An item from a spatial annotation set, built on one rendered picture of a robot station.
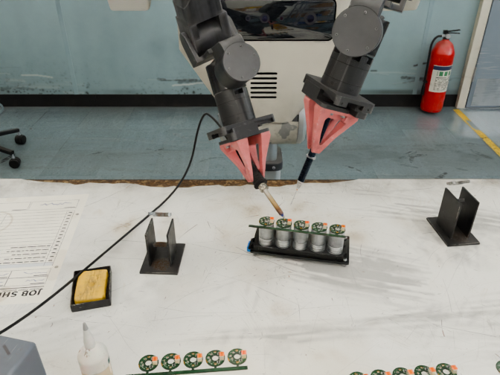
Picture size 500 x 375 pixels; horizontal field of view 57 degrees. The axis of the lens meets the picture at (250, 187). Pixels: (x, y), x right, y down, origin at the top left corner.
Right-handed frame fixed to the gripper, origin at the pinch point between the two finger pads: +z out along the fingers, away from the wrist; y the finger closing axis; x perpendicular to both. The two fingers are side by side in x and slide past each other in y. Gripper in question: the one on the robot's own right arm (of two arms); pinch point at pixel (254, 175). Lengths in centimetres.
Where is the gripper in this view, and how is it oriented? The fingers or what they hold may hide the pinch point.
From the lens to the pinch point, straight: 77.9
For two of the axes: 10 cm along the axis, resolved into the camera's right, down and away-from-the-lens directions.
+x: -4.8, 0.6, 8.7
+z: 2.8, 9.5, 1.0
